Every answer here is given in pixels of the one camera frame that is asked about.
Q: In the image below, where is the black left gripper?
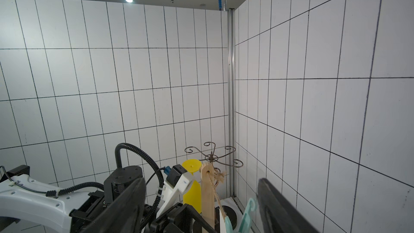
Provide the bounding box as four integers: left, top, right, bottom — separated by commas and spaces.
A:
143, 203, 217, 233

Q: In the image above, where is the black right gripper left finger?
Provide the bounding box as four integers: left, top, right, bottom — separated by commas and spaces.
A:
82, 178, 146, 233

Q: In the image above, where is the wooden clothesline stand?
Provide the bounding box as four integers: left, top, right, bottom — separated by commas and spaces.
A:
201, 162, 215, 229

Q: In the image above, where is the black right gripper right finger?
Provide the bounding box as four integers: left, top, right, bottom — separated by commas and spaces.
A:
257, 178, 318, 233

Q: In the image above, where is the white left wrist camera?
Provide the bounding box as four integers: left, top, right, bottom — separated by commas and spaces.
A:
156, 165, 195, 218

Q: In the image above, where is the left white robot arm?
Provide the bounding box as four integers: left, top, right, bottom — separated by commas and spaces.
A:
1, 143, 215, 233

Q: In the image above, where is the black wire glass rack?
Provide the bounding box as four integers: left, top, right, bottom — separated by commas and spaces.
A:
184, 141, 244, 230

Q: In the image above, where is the green clothespin left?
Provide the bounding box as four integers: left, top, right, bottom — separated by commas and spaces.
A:
223, 197, 258, 233

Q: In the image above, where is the yellow plastic wine glass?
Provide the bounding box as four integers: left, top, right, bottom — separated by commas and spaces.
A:
182, 159, 202, 214

